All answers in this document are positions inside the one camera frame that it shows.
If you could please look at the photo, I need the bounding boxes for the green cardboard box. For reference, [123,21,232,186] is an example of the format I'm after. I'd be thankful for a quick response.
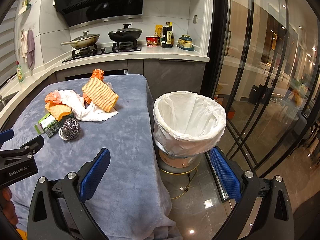
[34,113,66,138]

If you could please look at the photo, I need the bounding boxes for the purple hanging towel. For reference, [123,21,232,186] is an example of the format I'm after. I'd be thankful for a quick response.
[27,29,35,71]

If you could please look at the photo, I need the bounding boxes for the large orange foam net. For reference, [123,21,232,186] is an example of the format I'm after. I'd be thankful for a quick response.
[82,77,119,113]

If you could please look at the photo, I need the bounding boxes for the black wok with lid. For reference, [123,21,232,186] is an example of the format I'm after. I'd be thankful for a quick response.
[108,23,143,42]

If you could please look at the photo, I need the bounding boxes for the green dish soap bottle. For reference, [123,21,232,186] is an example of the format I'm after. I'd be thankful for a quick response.
[16,61,24,82]

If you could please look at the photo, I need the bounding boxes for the small orange foam net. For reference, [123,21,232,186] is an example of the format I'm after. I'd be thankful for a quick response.
[45,102,72,121]

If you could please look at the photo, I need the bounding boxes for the yellow cable on floor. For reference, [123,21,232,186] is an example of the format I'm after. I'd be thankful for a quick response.
[158,166,199,200]

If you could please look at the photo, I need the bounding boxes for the beige frying pan with lid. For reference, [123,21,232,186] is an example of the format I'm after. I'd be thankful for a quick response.
[60,31,100,49]

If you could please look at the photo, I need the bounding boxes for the blue-gold spice jar set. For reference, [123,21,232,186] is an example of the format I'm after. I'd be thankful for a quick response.
[177,35,194,51]

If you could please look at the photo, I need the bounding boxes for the white paper towel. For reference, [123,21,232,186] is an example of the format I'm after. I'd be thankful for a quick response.
[53,89,118,122]

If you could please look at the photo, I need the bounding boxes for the black-framed glass sliding door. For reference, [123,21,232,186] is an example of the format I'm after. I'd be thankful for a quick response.
[203,0,319,177]

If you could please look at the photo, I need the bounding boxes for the steel wool scrubber ball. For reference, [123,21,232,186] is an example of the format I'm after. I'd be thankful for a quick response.
[58,118,81,141]

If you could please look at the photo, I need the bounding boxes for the orange plastic bag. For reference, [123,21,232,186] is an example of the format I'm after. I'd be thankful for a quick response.
[45,90,62,104]

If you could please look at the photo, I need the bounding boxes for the orange crumpled wrapper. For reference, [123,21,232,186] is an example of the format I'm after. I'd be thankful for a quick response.
[82,69,104,105]

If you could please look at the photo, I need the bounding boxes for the black gas stove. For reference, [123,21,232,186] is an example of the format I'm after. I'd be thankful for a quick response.
[63,41,142,63]

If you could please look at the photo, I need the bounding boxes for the red instant noodle cup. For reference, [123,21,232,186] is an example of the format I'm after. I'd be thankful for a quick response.
[146,36,158,47]

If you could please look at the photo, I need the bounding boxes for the yellow snack packet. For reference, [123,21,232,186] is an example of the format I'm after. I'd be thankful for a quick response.
[155,24,163,46]

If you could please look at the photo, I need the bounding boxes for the person's left hand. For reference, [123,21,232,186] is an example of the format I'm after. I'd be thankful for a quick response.
[1,187,18,226]

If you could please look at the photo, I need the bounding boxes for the black range hood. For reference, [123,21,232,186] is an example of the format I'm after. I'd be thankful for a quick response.
[54,0,144,27]

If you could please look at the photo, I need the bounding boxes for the dark soy sauce bottle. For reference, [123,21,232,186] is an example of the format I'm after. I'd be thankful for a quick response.
[162,22,174,48]

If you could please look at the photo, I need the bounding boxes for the grey kitchen cabinets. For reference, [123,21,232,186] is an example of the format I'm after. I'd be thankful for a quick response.
[1,59,206,129]

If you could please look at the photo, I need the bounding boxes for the bin with white liner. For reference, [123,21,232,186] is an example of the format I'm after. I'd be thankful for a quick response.
[153,91,226,168]

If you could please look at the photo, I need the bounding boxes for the white hanging towel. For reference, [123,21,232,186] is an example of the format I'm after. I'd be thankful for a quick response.
[20,31,28,63]

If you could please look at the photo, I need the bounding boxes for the wall rack with utensils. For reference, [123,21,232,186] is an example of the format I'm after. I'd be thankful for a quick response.
[18,0,31,15]

